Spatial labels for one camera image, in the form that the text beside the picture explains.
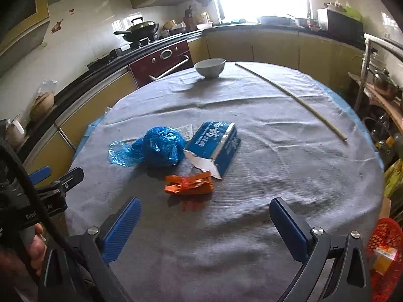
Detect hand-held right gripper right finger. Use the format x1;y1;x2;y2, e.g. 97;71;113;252
269;197;372;302

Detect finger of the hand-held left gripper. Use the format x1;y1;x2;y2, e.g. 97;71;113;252
30;167;52;184
38;167;85;197

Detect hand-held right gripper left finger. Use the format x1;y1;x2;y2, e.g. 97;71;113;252
38;197;142;302

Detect orange snack wrapper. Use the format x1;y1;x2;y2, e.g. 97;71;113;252
164;170;215;196

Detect blue plastic bag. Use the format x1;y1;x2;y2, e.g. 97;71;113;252
109;126;186;168

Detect red plastic basket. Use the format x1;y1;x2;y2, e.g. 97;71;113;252
367;218;403;302

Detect orange box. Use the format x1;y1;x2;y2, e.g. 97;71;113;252
373;247;398;274

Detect blue and white carton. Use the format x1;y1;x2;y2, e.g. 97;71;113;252
183;121;242;180

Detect white paper packet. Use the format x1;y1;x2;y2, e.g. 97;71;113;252
175;124;194;140

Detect person's left forearm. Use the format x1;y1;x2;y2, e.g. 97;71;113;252
0;247;35;302

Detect person's left hand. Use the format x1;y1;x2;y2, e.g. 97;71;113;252
27;223;48;276

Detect beige rice cooker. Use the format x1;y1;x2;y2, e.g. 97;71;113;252
6;115;26;145

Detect clay pot in plastic bag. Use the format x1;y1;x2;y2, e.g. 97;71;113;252
30;80;59;122

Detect grey tablecloth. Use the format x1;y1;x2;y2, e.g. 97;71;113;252
64;61;386;302

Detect black kitchen countertop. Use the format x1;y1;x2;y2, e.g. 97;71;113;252
19;22;366;158

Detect yellow plastic bag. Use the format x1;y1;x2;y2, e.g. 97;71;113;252
384;159;403;199

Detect long bamboo stick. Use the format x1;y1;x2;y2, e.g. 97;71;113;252
234;63;348;142

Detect dark red oven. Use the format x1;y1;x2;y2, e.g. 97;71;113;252
128;40;194;89

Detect black gas stove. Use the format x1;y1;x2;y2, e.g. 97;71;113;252
88;36;161;66

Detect black wok with lid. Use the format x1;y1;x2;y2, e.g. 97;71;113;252
113;17;159;43

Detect steel pot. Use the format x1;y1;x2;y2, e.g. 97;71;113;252
373;68;399;98

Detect yellow base cabinets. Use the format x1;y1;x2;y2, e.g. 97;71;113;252
23;31;366;170

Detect white ceramic bowl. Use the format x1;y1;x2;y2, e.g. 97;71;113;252
193;58;226;79

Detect metal storage rack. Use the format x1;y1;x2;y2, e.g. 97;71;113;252
348;33;403;126

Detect black microwave oven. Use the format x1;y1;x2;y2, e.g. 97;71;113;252
317;8;364;41

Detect green plastic bag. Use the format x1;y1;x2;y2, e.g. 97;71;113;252
342;6;362;19

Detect black cable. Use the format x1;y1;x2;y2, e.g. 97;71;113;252
0;138;104;277

